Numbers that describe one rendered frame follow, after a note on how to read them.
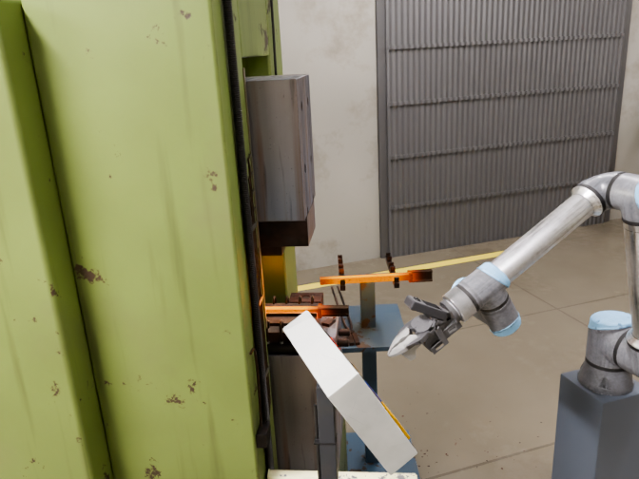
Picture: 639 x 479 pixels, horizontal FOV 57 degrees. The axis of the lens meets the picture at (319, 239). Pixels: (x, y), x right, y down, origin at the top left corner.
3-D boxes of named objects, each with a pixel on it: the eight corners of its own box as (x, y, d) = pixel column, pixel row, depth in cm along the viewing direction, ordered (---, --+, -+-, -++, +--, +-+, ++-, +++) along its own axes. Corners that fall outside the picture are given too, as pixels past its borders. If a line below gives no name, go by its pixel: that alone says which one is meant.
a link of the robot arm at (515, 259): (597, 159, 189) (440, 286, 178) (630, 164, 178) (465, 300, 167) (607, 187, 194) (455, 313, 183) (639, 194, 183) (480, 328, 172)
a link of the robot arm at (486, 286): (517, 291, 158) (504, 264, 153) (482, 319, 156) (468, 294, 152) (496, 278, 166) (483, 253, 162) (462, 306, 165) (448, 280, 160)
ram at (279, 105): (318, 190, 206) (312, 72, 193) (304, 220, 170) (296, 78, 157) (202, 193, 210) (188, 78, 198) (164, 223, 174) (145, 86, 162)
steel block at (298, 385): (344, 407, 234) (340, 305, 220) (338, 471, 198) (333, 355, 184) (208, 405, 240) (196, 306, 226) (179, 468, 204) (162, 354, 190)
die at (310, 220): (316, 226, 196) (314, 200, 193) (308, 246, 177) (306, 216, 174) (194, 229, 201) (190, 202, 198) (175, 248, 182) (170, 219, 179)
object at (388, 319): (396, 307, 269) (396, 303, 268) (410, 350, 231) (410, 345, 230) (332, 310, 269) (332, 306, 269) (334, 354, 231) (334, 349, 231)
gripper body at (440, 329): (433, 356, 155) (467, 328, 156) (418, 335, 151) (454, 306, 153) (418, 344, 162) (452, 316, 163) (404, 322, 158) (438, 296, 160)
